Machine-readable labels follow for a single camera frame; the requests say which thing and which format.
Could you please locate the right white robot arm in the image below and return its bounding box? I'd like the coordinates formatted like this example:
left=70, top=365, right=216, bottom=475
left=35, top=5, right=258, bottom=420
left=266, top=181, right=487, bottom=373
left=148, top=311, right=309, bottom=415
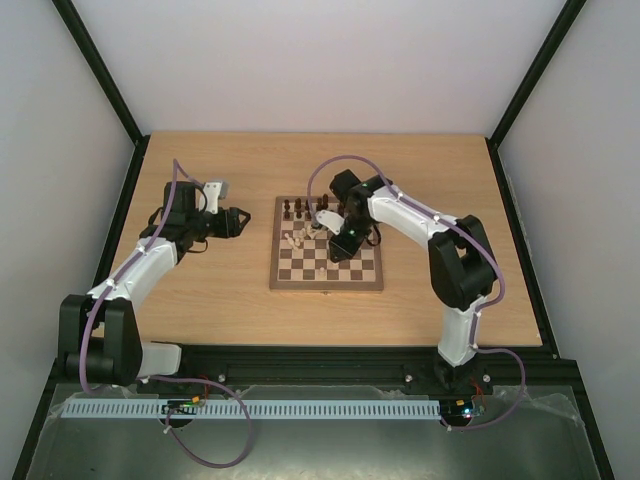
left=315, top=170, right=504, bottom=392

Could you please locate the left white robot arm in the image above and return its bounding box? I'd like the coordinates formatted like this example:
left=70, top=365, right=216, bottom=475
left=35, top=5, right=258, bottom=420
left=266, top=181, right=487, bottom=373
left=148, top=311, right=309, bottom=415
left=56, top=181, right=251, bottom=389

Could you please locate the dark chess pieces row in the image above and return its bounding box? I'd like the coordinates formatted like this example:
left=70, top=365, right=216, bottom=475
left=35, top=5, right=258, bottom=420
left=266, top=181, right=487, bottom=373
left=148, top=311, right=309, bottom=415
left=276, top=194, right=342, bottom=221

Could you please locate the left white pieces pile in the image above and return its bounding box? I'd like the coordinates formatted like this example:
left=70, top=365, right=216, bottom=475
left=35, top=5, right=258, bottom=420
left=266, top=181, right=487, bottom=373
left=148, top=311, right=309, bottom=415
left=283, top=225, right=322, bottom=250

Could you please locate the wooden chess board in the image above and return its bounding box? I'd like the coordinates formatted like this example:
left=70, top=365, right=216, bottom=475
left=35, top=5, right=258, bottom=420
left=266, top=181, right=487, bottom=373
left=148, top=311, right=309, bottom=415
left=269, top=196, right=384, bottom=293

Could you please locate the metal front tray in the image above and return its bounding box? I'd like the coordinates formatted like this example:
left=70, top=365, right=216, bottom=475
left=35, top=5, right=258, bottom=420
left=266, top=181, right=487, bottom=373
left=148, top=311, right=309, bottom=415
left=24, top=385, right=600, bottom=479

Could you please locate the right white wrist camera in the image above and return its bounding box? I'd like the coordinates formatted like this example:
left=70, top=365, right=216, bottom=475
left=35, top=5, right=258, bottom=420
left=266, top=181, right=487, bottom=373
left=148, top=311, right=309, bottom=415
left=312, top=210, right=345, bottom=235

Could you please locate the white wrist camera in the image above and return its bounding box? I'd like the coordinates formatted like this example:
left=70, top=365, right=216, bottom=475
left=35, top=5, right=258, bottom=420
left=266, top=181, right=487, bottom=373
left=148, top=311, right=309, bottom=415
left=199, top=180, right=229, bottom=214
left=312, top=210, right=345, bottom=235

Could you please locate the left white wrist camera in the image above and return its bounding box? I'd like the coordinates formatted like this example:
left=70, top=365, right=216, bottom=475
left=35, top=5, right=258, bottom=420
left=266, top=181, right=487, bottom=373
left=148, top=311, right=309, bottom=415
left=199, top=180, right=229, bottom=214

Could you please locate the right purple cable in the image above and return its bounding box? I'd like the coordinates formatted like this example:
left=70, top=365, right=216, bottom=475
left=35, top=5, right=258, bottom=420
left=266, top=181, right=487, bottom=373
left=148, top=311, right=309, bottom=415
left=307, top=154, right=527, bottom=432

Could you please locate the purple cable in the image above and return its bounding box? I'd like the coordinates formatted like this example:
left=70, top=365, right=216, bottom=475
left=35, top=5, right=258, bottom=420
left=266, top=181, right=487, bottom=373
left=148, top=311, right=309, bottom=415
left=307, top=154, right=527, bottom=432
left=79, top=158, right=255, bottom=469

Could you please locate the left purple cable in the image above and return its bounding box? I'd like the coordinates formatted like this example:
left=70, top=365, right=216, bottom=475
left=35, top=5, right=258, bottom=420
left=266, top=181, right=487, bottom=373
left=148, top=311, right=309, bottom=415
left=79, top=158, right=255, bottom=469

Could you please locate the left black frame post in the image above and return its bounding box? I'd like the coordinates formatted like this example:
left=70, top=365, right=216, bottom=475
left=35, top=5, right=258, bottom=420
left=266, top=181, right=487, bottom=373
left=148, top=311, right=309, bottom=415
left=52, top=0, right=151, bottom=146

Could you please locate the black frame post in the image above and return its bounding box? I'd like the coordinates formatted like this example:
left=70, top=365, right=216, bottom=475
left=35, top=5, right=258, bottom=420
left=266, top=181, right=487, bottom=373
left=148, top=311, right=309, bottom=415
left=52, top=0, right=151, bottom=146
left=487, top=0, right=589, bottom=146

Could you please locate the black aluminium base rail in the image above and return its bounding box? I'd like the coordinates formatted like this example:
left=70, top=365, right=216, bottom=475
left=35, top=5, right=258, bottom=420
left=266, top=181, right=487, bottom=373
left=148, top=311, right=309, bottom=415
left=49, top=344, right=584, bottom=396

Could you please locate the grey slotted cable duct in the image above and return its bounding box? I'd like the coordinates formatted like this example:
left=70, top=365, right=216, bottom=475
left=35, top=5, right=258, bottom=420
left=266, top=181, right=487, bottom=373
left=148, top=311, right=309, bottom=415
left=61, top=399, right=441, bottom=421

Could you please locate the right black frame post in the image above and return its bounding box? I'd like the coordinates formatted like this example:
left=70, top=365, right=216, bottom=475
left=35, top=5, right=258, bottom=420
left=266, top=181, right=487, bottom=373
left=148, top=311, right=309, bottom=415
left=487, top=0, right=589, bottom=146

